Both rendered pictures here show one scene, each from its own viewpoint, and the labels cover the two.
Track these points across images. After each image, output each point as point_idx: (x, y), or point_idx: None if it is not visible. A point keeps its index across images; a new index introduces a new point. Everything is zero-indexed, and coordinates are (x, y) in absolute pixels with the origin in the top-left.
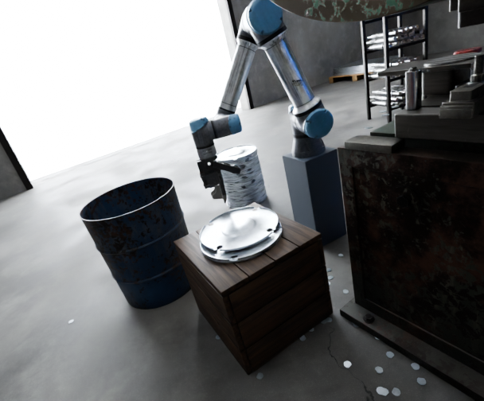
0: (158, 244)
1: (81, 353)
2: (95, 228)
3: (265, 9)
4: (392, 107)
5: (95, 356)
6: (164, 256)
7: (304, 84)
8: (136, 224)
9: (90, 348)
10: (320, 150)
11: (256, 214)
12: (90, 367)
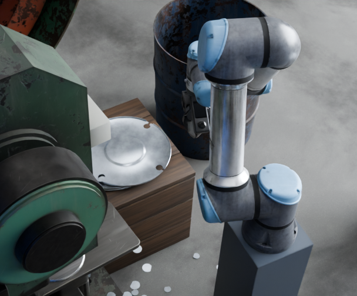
0: (164, 88)
1: (113, 76)
2: (160, 19)
3: (203, 41)
4: (148, 264)
5: (104, 87)
6: (165, 102)
7: (212, 151)
8: (158, 54)
9: (117, 80)
10: (247, 239)
11: (146, 168)
12: (93, 87)
